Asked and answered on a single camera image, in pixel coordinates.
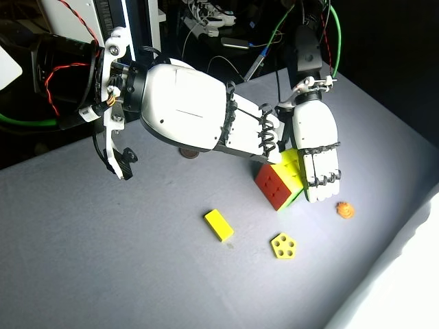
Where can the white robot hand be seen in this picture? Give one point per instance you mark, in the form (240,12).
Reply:
(185,103)
(313,123)

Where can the Rubik's cube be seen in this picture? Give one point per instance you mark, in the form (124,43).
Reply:
(274,185)

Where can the dark chocolate sandwich cookie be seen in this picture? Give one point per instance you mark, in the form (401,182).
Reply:
(189,155)

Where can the silver flat device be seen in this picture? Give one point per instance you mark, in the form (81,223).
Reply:
(235,43)

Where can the silver adapter blue collar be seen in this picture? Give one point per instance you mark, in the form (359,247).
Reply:
(255,66)

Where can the orange swirl cookie toy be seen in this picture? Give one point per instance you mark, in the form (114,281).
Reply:
(345,210)

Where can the yellow rectangular block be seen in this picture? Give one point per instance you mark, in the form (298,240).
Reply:
(219,224)

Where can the yellow pentagon block five holes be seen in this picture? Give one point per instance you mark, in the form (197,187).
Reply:
(276,247)

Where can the white equipment cabinet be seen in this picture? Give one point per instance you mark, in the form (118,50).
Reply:
(68,17)

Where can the grey table cloth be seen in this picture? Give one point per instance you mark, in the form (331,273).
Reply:
(137,257)

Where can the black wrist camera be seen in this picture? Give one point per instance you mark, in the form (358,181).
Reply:
(127,159)

